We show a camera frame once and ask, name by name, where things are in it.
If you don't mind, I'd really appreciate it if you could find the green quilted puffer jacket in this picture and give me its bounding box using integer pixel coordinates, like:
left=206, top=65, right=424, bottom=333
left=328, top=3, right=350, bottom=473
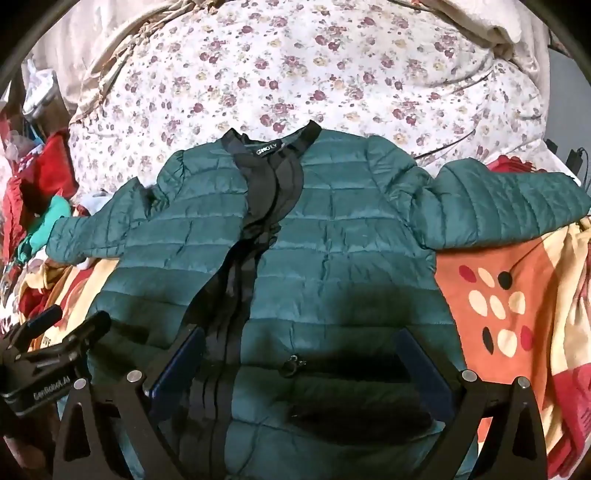
left=45, top=121, right=591, bottom=480

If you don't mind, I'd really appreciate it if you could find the teal green garment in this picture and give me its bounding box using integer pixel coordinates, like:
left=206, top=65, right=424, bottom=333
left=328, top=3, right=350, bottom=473
left=17, top=194, right=73, bottom=260

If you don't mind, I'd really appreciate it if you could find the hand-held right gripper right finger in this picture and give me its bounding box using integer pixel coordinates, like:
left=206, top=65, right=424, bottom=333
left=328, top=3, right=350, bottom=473
left=369, top=328, right=555, bottom=480

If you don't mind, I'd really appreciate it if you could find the clear plastic bag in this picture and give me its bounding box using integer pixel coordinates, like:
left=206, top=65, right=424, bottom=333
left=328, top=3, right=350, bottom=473
left=21, top=58, right=73, bottom=126

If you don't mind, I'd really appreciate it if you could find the orange printed blanket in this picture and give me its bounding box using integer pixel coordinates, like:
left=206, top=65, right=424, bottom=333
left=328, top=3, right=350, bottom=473
left=0, top=154, right=591, bottom=480

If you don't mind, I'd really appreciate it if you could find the cream fleece blanket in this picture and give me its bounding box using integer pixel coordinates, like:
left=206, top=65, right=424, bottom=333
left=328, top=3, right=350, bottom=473
left=434, top=0, right=557, bottom=77

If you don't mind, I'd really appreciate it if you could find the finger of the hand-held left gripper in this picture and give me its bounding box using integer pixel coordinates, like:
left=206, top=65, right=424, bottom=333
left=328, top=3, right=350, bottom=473
left=64, top=311, right=112, bottom=365
left=9, top=305, right=64, bottom=345

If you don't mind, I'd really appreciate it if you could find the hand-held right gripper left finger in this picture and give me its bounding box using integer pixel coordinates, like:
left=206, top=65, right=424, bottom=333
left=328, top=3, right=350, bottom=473
left=50, top=325, right=232, bottom=480

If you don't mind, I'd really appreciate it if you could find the red cloth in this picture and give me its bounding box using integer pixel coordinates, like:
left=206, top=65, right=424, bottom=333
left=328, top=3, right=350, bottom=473
left=0, top=129, right=80, bottom=217

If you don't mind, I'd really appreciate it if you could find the black power adapter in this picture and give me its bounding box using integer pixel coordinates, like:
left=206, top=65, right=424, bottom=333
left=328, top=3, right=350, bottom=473
left=566, top=147, right=590, bottom=177

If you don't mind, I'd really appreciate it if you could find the beige fringed satin cloth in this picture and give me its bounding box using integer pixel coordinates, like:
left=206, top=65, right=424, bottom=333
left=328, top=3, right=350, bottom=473
left=32, top=0, right=199, bottom=127

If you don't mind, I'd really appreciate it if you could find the floral print quilt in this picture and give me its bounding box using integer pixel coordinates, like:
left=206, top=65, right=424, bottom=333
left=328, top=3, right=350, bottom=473
left=69, top=0, right=548, bottom=208

